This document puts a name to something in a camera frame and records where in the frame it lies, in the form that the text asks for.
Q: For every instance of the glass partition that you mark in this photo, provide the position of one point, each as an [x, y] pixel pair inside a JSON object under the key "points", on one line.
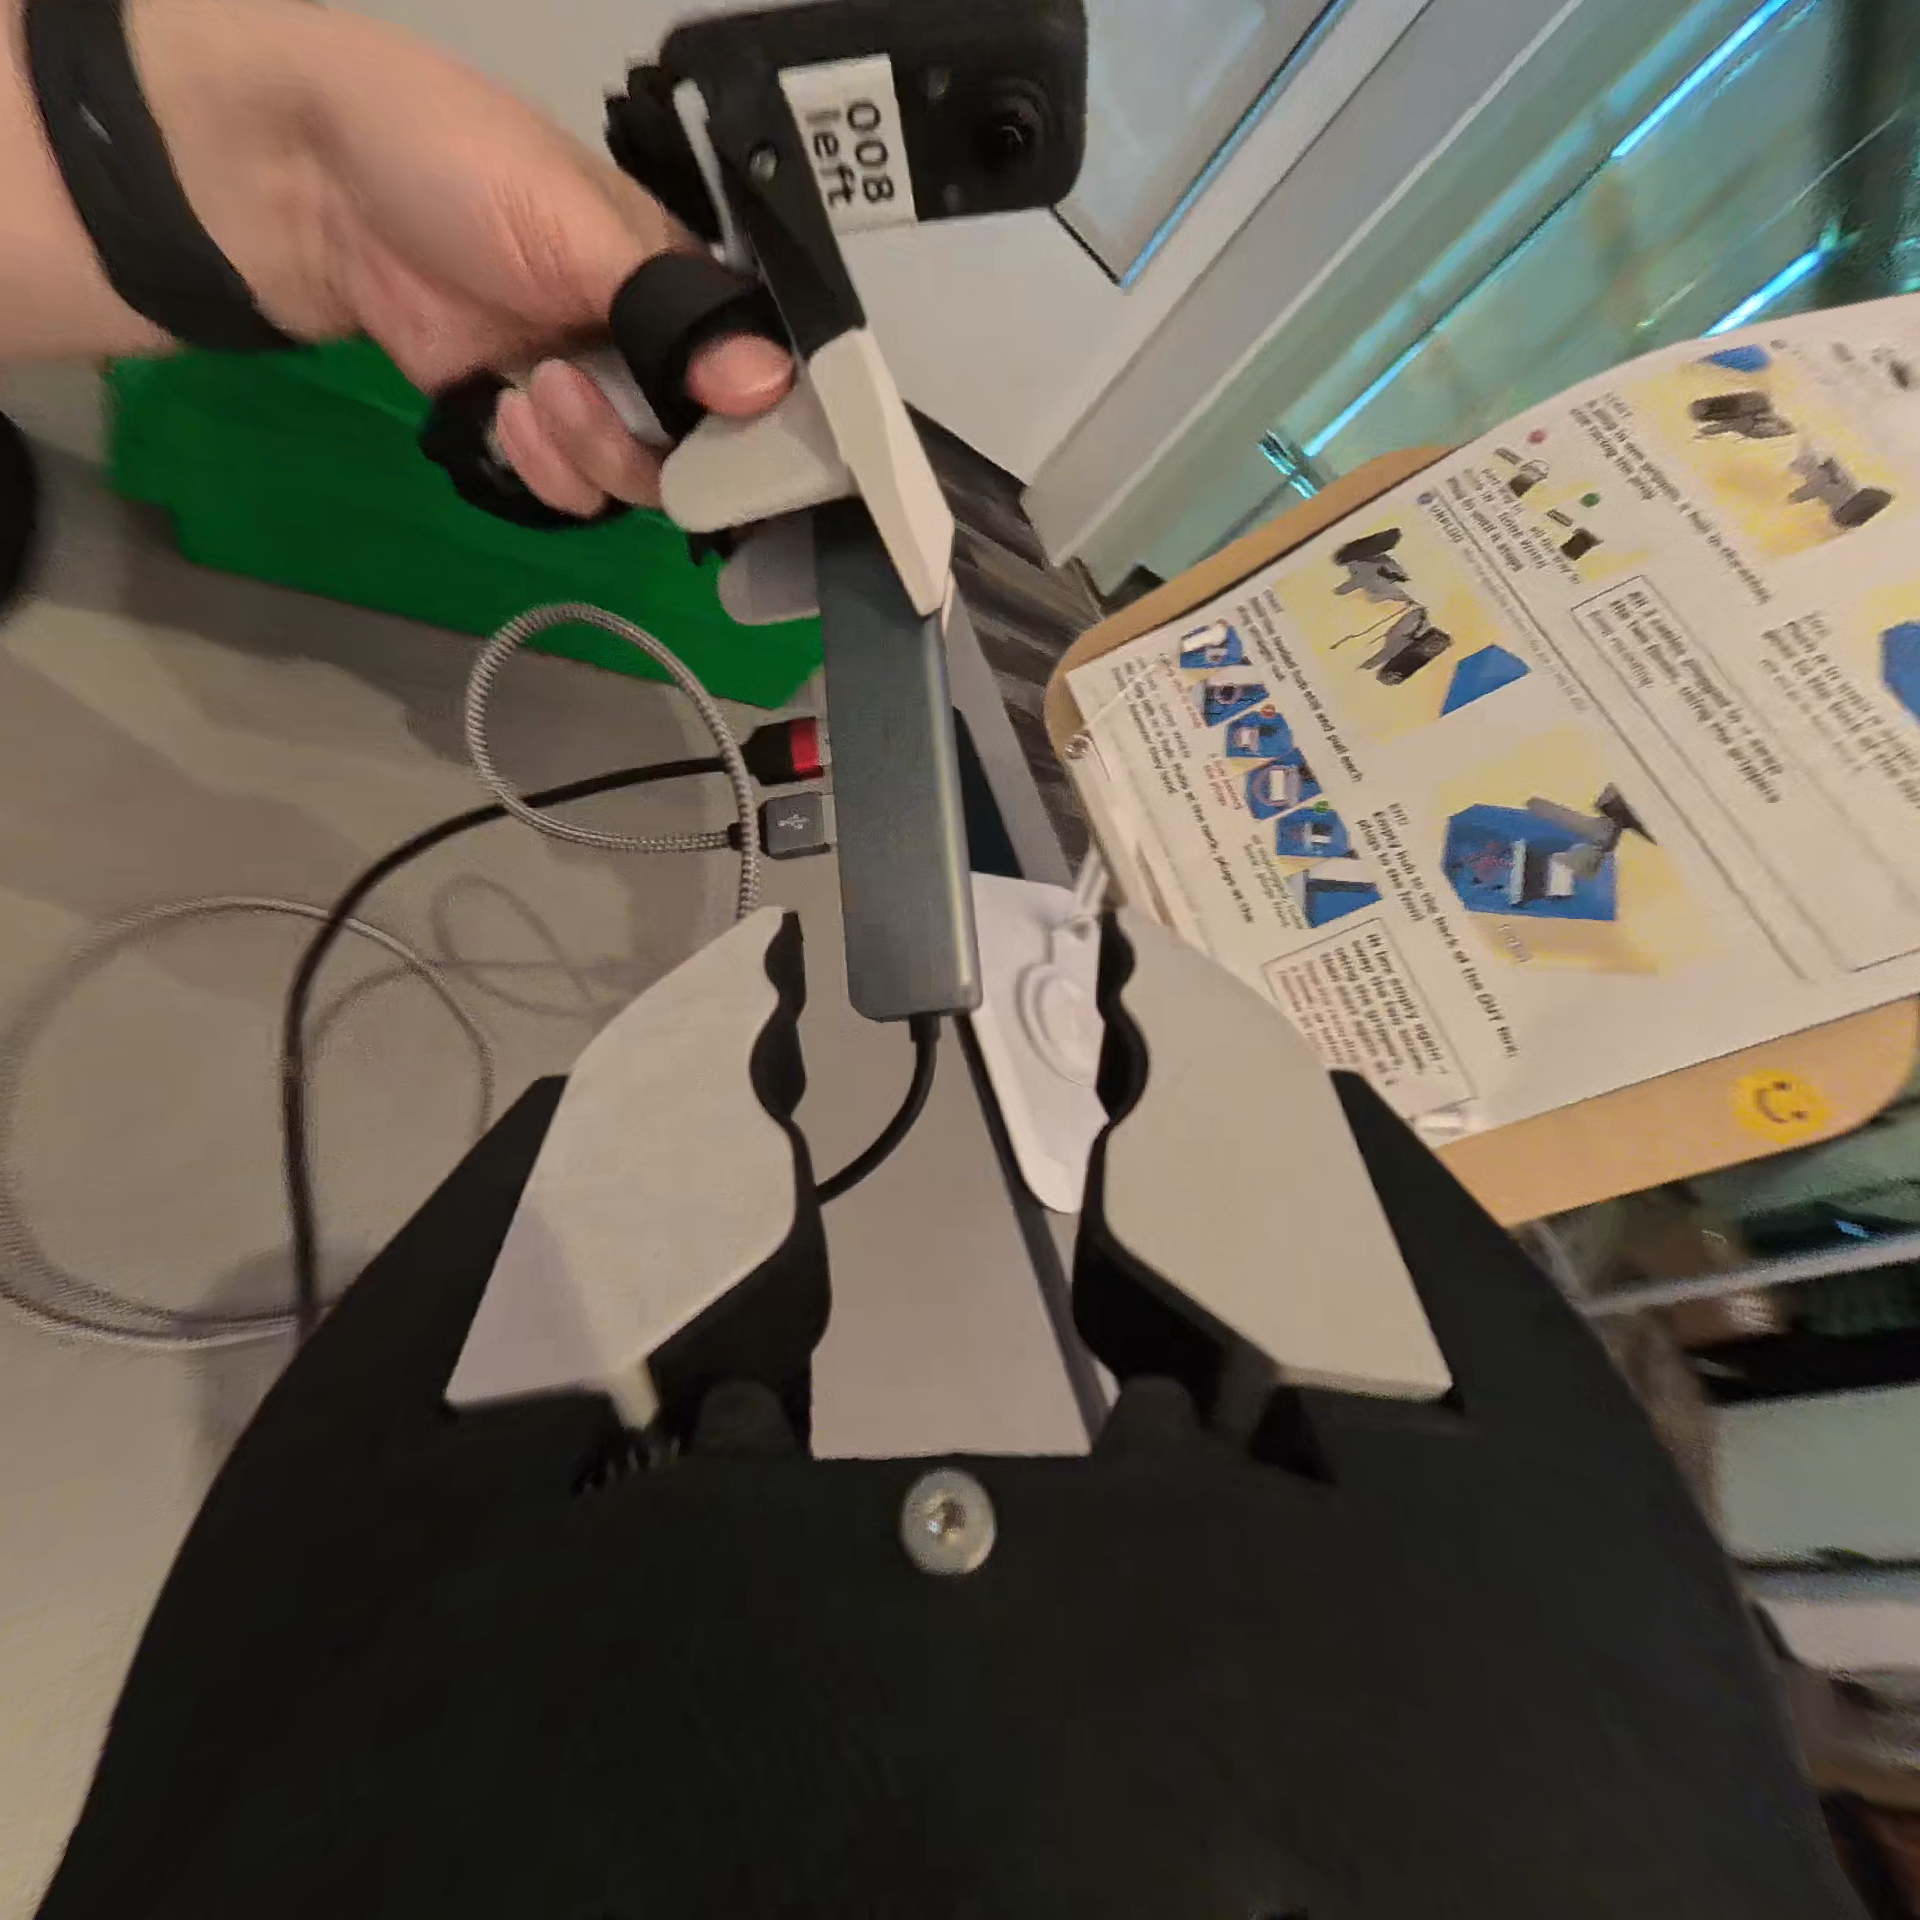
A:
{"points": [[1500, 225]]}

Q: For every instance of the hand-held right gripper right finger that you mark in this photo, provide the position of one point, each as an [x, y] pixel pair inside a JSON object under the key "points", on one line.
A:
{"points": [[1261, 1201]]}

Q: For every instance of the wooden instruction sign board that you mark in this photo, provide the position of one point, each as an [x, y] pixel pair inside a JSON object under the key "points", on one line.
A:
{"points": [[1500, 751]]}

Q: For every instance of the grey USB hub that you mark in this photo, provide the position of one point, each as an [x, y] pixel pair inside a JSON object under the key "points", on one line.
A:
{"points": [[902, 781]]}

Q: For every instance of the green plastic bin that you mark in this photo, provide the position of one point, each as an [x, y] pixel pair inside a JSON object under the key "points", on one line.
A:
{"points": [[375, 495]]}

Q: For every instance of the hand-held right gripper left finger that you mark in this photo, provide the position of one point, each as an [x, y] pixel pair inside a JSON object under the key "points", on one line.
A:
{"points": [[646, 1185]]}

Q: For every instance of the person's left hand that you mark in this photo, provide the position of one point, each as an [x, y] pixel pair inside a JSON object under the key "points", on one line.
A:
{"points": [[405, 195]]}

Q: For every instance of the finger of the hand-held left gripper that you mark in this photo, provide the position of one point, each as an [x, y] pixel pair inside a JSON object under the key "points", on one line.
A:
{"points": [[758, 481], [886, 450]]}

